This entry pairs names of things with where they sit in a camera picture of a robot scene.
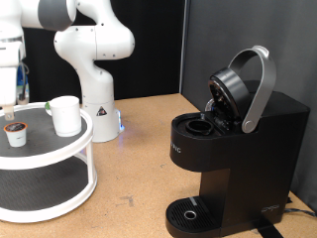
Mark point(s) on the grey fabric partition panel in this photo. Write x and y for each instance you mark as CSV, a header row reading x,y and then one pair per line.
x,y
231,26

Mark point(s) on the white coffee pod orange rim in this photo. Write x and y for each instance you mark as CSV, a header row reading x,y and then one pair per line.
x,y
16,136

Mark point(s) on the white two-tier turntable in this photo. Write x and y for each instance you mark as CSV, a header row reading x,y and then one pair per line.
x,y
49,156

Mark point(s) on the black backdrop curtain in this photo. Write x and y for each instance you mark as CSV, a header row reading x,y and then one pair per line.
x,y
155,49

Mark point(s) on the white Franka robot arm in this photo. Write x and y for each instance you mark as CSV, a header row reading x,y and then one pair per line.
x,y
95,82

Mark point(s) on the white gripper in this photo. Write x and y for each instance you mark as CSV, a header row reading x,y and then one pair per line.
x,y
8,86

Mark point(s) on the white mug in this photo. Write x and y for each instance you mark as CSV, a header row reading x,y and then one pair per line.
x,y
66,115

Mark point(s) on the black Keurig coffee machine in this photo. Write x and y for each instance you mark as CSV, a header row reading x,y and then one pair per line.
x,y
257,165

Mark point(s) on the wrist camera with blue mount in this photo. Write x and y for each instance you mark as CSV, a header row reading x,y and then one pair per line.
x,y
22,82

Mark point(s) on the black tape strip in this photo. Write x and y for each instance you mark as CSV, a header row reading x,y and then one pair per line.
x,y
269,231

